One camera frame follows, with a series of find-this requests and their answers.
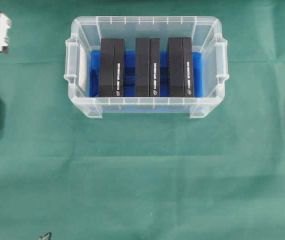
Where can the green table cloth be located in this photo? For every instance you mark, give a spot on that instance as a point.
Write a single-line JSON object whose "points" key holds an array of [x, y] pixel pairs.
{"points": [[142, 176]]}

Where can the clear plastic storage case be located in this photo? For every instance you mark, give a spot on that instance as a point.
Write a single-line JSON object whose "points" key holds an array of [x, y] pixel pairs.
{"points": [[206, 35]]}

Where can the small grey metal tool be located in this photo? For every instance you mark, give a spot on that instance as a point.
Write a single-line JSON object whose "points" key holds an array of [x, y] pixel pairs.
{"points": [[47, 236]]}

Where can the blue cloth liner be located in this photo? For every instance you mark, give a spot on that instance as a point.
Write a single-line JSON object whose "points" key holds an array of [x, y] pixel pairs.
{"points": [[129, 74]]}

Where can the black box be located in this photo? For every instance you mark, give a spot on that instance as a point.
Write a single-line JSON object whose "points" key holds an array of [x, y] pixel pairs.
{"points": [[112, 67], [147, 67], [180, 67]]}

